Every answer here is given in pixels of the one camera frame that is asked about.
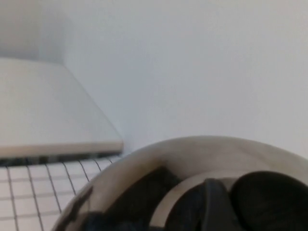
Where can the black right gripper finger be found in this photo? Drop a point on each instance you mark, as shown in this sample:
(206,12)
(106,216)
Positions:
(215,207)

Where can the steel pot lid black knob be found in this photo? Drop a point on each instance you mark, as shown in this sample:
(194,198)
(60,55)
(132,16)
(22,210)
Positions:
(144,156)

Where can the white black-grid tablecloth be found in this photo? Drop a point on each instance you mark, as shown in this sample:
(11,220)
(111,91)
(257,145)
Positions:
(36,192)

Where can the white flat board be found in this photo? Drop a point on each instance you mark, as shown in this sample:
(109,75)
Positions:
(48,108)

